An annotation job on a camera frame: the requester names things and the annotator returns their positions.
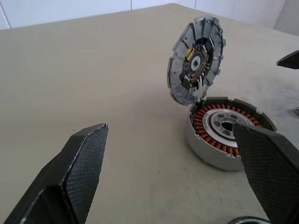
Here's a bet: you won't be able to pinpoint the motor cover with circuit board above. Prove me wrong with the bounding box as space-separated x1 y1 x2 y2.
167 16 227 107

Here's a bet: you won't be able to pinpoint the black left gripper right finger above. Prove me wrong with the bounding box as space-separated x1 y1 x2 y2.
233 123 299 224

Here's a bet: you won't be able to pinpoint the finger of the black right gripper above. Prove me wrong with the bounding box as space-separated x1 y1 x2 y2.
276 50 299 70

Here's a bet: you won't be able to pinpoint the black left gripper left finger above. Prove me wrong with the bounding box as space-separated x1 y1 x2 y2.
0 123 109 224

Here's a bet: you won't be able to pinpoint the grey motor stator housing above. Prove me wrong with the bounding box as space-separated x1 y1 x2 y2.
184 96 278 172

